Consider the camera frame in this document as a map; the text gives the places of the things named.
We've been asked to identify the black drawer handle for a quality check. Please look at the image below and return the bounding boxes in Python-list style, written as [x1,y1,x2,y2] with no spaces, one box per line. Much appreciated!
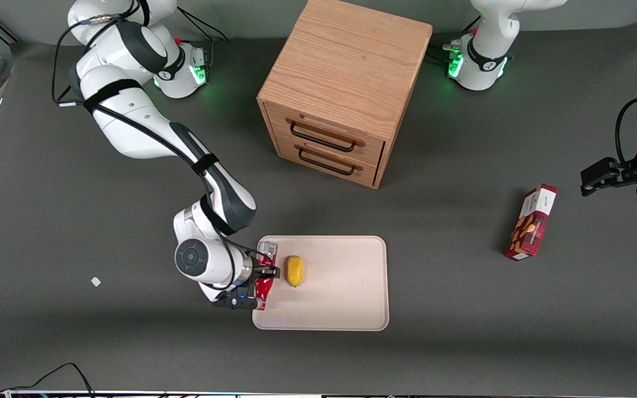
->
[297,147,356,176]
[289,122,357,153]

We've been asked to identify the yellow lemon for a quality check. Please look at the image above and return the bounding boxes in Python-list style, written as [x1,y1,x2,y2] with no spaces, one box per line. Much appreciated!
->
[287,255,305,288]

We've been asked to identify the wooden drawer cabinet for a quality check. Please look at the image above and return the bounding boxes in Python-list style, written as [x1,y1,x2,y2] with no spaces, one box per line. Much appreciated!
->
[257,0,434,190]

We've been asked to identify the black right base cable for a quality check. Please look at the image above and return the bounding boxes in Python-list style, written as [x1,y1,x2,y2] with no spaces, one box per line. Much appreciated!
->
[176,7,230,67]

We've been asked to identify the black left base cable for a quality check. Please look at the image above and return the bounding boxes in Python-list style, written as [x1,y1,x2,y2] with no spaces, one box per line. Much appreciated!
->
[428,19,481,66]

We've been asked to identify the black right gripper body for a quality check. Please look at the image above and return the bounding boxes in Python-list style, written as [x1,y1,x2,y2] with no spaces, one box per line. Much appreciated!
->
[240,249,264,300]

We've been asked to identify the red snack box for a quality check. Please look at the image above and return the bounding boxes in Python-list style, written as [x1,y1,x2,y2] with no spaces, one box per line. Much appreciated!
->
[504,184,558,261]

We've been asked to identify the red coke bottle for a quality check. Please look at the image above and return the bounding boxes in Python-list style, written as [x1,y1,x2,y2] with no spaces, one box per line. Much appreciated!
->
[254,241,279,311]

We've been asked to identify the wooden drawer front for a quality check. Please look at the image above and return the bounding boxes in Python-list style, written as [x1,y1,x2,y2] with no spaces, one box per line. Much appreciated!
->
[267,103,386,166]
[276,136,380,186]

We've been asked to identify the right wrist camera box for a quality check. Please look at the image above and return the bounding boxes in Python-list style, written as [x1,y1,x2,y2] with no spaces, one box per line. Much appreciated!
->
[210,294,259,311]

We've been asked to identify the black base cable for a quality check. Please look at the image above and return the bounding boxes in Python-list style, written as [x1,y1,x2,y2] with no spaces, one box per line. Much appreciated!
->
[176,7,230,67]
[428,19,481,66]

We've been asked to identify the beige plastic tray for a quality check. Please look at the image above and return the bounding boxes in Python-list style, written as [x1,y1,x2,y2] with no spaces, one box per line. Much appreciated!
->
[252,235,390,332]

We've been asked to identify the black cable at table edge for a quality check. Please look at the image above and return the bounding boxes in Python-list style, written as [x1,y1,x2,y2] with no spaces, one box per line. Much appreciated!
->
[0,362,96,397]

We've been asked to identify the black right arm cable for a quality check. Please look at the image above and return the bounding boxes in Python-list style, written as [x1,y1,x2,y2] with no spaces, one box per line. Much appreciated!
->
[51,0,267,292]

